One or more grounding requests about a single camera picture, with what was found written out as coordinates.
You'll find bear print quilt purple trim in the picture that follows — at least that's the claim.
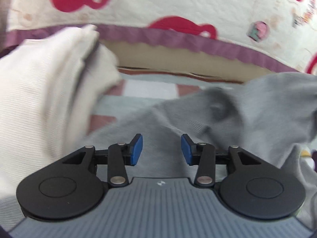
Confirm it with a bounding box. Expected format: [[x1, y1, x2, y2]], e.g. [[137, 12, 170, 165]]
[[1, 0, 316, 74]]

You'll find grey sweater with black cat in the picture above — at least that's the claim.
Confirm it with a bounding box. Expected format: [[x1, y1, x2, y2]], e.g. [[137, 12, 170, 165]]
[[0, 71, 317, 231]]

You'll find folded white garment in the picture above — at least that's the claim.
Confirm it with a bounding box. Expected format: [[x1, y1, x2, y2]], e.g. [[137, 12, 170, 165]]
[[1, 25, 120, 200]]

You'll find checkered cartoon bed sheet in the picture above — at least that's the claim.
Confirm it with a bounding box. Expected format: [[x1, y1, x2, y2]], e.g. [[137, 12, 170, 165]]
[[88, 72, 317, 169]]

